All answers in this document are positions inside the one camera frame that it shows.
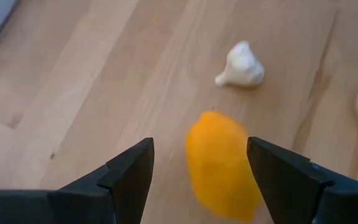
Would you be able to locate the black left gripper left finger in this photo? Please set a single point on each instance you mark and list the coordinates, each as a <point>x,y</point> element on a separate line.
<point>126,186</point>

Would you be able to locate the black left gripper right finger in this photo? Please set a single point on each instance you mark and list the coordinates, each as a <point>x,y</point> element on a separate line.
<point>291,186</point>

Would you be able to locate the orange toy lemon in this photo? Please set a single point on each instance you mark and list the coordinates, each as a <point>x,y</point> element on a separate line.
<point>219,161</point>

